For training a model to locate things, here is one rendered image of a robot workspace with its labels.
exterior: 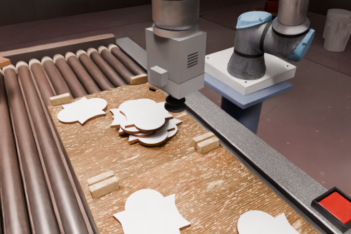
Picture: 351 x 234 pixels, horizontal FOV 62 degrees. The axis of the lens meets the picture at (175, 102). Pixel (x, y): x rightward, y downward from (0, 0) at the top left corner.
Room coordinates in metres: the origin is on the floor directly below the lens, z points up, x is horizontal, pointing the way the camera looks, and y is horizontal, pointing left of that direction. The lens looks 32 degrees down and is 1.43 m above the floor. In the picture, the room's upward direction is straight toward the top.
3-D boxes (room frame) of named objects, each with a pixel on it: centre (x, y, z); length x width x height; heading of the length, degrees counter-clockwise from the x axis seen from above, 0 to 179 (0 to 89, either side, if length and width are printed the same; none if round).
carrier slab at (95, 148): (0.68, 0.14, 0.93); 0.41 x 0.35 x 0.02; 31
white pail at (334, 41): (3.64, -2.07, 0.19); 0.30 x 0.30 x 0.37
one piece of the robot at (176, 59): (0.47, 0.01, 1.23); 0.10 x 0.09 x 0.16; 133
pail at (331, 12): (4.04, -2.23, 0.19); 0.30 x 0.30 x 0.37
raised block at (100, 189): (0.43, 0.15, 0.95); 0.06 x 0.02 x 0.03; 121
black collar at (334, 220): (0.40, -0.34, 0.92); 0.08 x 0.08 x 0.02; 30
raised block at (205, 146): (0.56, -0.08, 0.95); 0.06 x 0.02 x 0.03; 121
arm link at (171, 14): (0.48, 0.00, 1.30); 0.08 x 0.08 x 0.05
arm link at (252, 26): (1.05, -0.29, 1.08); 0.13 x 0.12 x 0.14; 51
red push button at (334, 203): (0.40, -0.34, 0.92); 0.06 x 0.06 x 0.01; 30
